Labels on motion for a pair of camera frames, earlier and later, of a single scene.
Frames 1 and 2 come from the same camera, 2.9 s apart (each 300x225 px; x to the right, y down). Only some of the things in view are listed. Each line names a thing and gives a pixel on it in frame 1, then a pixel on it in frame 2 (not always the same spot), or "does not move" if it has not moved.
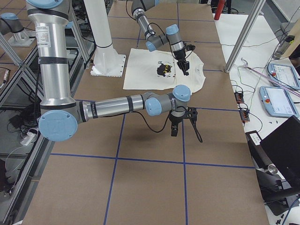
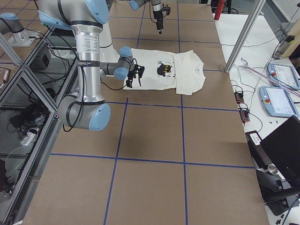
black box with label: x=260 y=157 does not move
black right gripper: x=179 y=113 to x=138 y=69
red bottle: x=221 y=3 does not move
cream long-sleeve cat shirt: x=153 y=70 does not move
